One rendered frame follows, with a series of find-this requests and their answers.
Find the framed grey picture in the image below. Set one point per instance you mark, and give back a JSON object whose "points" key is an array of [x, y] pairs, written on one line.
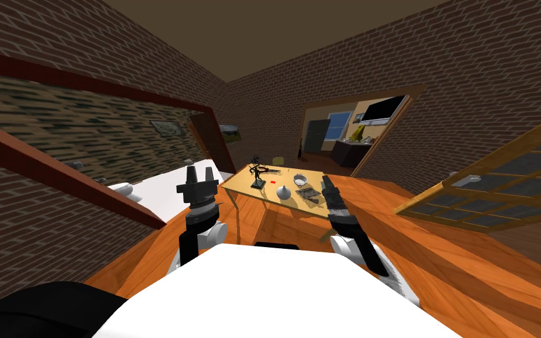
{"points": [[167, 128]]}

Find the dark red door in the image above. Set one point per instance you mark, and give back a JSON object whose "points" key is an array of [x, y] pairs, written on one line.
{"points": [[210, 141]]}

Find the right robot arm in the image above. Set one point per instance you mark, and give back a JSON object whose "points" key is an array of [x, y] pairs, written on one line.
{"points": [[357, 239]]}

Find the blue window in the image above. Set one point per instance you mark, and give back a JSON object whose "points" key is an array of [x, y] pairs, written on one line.
{"points": [[339, 126]]}

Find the framed green landscape picture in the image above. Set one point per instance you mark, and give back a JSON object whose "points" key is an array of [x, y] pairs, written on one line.
{"points": [[230, 134]]}

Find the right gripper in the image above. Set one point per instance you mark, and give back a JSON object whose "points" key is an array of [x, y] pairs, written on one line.
{"points": [[335, 199]]}

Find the dark grey refrigerator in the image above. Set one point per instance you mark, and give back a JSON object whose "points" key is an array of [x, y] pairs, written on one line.
{"points": [[317, 136]]}

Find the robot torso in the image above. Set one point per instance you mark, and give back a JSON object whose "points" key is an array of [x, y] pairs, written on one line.
{"points": [[270, 295]]}

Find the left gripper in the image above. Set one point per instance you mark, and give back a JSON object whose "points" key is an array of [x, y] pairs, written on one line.
{"points": [[197, 191]]}

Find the black television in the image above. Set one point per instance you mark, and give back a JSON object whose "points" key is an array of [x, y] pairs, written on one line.
{"points": [[383, 109]]}

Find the black figurine on base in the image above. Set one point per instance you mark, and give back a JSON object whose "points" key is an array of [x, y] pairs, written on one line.
{"points": [[257, 177]]}

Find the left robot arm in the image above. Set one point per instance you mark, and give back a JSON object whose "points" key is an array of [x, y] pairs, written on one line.
{"points": [[197, 237]]}

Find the yellow wooden table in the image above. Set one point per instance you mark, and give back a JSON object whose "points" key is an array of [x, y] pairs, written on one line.
{"points": [[282, 206]]}

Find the black spectacles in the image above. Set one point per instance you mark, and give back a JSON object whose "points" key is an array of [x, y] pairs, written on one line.
{"points": [[270, 169]]}

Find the dark grey book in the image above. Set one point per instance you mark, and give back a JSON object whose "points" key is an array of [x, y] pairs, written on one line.
{"points": [[309, 195]]}

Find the wooden door with glass panes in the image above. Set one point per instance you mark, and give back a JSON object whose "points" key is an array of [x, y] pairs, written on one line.
{"points": [[500, 188]]}

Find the white bathtub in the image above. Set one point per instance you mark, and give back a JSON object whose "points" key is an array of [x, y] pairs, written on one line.
{"points": [[167, 190]]}

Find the white bowl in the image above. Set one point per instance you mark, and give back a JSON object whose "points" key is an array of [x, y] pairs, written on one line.
{"points": [[300, 180]]}

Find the dark cabinet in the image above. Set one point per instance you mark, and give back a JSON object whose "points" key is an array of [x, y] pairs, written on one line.
{"points": [[349, 154]]}

